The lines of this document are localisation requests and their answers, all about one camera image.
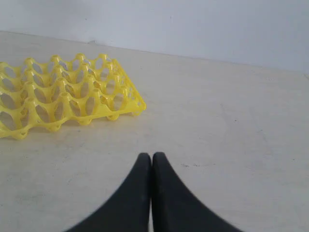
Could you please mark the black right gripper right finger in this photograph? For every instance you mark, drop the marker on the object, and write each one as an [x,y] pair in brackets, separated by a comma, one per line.
[175,208]

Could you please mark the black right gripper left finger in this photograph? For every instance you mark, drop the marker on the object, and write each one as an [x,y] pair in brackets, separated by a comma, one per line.
[127,210]

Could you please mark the yellow plastic egg tray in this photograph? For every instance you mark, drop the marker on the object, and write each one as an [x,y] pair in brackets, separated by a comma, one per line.
[49,94]

